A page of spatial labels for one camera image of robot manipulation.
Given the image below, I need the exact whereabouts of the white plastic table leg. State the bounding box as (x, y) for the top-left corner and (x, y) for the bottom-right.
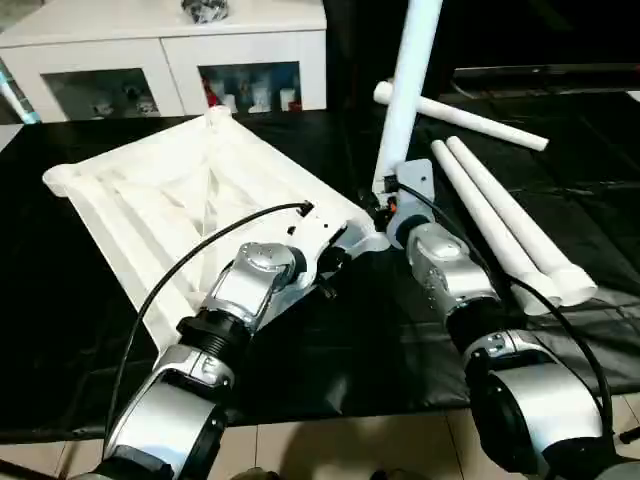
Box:
(445, 135), (599, 306)
(373, 82), (550, 153)
(430, 140), (561, 316)
(372, 0), (444, 196)

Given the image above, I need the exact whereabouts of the white plastic table top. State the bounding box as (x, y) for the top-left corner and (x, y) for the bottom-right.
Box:
(42, 105), (391, 331)

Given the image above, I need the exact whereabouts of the black work mat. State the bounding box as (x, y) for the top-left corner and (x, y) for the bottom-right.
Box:
(0, 95), (640, 446)

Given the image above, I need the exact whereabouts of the grey metallic ornament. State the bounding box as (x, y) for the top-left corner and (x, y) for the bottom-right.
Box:
(182, 0), (229, 25)

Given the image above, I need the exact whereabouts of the white glass door cabinet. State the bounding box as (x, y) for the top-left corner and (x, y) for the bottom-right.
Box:
(0, 0), (328, 121)

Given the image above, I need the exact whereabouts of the white side table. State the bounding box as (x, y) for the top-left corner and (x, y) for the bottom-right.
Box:
(0, 122), (21, 153)

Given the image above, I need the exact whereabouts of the cyan plastic item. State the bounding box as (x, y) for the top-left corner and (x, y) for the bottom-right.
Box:
(0, 60), (41, 124)

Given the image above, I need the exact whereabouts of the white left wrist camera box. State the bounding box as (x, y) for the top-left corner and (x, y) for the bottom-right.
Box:
(290, 210), (351, 291)

